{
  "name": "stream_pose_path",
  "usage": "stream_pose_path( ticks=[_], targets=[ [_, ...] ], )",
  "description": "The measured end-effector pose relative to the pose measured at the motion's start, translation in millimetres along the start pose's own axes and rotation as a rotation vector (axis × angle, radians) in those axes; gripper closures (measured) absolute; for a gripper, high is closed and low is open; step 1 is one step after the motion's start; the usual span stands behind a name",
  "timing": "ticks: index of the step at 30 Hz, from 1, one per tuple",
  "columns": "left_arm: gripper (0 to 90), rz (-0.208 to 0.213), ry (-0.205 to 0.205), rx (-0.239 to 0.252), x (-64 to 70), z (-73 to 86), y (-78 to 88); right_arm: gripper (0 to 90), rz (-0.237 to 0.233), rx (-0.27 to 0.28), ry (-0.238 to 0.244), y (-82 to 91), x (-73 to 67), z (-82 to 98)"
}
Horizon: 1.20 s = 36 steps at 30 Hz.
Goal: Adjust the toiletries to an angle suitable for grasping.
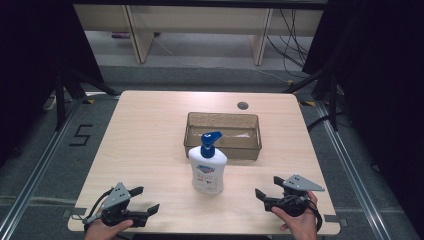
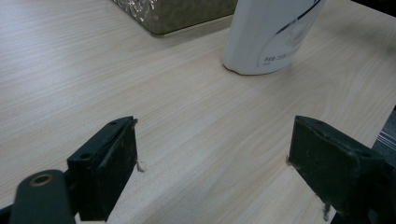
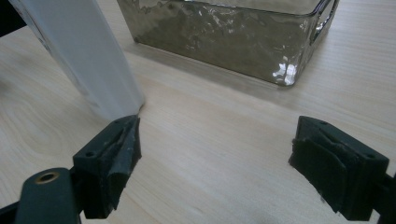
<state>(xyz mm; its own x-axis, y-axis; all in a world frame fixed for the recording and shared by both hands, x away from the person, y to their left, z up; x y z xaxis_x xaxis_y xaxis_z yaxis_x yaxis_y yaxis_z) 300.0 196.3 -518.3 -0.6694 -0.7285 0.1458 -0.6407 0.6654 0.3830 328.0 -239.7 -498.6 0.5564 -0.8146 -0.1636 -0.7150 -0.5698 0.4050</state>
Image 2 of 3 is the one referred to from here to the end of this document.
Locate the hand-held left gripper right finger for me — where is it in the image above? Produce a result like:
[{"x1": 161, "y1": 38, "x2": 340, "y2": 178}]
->
[{"x1": 288, "y1": 115, "x2": 387, "y2": 219}]

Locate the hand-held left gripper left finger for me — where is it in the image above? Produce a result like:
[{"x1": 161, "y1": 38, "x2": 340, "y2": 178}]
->
[{"x1": 66, "y1": 116, "x2": 139, "y2": 222}]

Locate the white plastic bottle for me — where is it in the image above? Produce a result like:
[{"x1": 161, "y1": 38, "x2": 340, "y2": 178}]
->
[{"x1": 221, "y1": 0, "x2": 327, "y2": 76}]

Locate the speckled olive box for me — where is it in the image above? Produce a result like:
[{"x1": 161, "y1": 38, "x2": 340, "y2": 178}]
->
[{"x1": 111, "y1": 0, "x2": 239, "y2": 37}]

